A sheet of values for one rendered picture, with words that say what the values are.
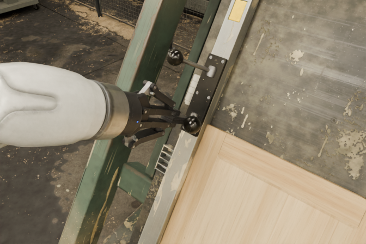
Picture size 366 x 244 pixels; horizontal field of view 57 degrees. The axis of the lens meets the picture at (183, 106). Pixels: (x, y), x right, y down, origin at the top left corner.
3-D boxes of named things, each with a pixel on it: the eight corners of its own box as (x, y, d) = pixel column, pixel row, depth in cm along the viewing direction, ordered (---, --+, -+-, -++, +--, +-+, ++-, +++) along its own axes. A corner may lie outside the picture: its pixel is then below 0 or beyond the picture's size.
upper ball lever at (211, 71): (208, 78, 83) (161, 61, 77) (214, 63, 83) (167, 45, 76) (216, 81, 80) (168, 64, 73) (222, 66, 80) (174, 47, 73)
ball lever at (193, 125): (183, 121, 84) (180, 131, 70) (189, 107, 83) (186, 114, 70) (197, 127, 84) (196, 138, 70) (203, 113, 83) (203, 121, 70)
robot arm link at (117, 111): (55, 126, 53) (84, 126, 58) (94, 151, 48) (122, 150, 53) (74, 71, 52) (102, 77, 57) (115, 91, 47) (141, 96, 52)
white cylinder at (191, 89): (197, 74, 88) (187, 103, 89) (192, 73, 86) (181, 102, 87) (207, 78, 87) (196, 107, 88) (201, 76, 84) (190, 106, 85)
